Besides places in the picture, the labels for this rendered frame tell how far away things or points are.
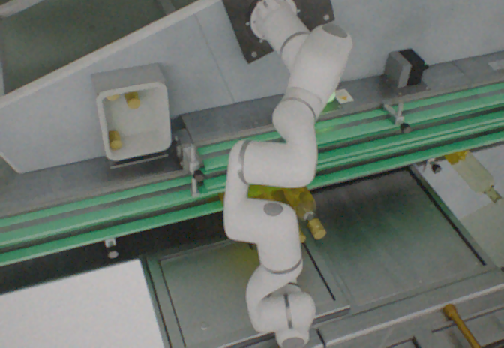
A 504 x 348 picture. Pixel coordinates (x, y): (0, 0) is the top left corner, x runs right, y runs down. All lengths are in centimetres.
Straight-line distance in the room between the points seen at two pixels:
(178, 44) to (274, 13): 26
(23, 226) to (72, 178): 18
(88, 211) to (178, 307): 34
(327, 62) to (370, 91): 63
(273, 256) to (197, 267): 53
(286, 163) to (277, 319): 37
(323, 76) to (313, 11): 45
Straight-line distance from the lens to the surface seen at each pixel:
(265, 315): 130
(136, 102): 154
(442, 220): 192
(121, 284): 164
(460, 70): 199
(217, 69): 162
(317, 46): 122
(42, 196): 164
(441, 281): 175
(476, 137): 205
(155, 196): 161
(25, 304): 166
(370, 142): 177
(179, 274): 164
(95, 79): 152
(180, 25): 152
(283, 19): 147
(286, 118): 113
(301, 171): 110
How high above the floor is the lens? 203
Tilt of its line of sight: 43 degrees down
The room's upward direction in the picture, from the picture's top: 152 degrees clockwise
